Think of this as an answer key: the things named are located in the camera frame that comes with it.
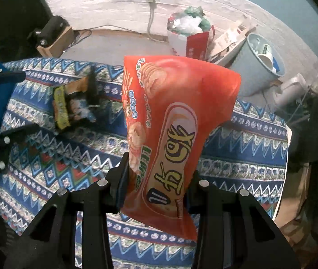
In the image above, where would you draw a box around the small wooden block stand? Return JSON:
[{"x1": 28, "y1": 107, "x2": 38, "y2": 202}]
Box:
[{"x1": 37, "y1": 26, "x2": 74, "y2": 58}]

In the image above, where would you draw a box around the flattened cardboard packaging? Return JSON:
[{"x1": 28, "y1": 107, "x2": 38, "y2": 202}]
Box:
[{"x1": 208, "y1": 15, "x2": 257, "y2": 67}]

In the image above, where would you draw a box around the black fabric backdrop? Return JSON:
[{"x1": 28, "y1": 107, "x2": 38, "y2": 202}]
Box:
[{"x1": 0, "y1": 0, "x2": 51, "y2": 62}]

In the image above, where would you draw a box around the red white paper bag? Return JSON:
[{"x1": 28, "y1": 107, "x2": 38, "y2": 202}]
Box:
[{"x1": 167, "y1": 6, "x2": 215, "y2": 60}]

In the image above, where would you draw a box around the light blue waste bin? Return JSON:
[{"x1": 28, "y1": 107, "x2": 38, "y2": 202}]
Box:
[{"x1": 230, "y1": 33, "x2": 285, "y2": 97}]

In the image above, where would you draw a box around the red cracker bag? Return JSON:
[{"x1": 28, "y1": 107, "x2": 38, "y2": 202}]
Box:
[{"x1": 122, "y1": 55, "x2": 241, "y2": 240}]

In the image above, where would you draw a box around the small dark yellow snack pack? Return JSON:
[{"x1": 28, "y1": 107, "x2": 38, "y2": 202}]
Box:
[{"x1": 52, "y1": 73, "x2": 101, "y2": 131}]

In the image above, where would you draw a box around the black cable on floor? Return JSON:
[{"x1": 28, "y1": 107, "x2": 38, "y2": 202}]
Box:
[{"x1": 63, "y1": 24, "x2": 149, "y2": 51}]

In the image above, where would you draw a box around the cardboard pile on floor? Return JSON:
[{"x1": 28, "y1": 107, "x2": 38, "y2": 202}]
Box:
[{"x1": 274, "y1": 163, "x2": 318, "y2": 253}]

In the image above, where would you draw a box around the white electric kettle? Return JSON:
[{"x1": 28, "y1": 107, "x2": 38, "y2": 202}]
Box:
[{"x1": 265, "y1": 73, "x2": 308, "y2": 113}]

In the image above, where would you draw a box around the blue patterned tablecloth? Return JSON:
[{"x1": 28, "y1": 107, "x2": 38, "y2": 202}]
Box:
[{"x1": 0, "y1": 57, "x2": 290, "y2": 269}]

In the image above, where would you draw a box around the white plug and cable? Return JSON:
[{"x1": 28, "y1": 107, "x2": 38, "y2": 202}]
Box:
[{"x1": 144, "y1": 0, "x2": 169, "y2": 44}]

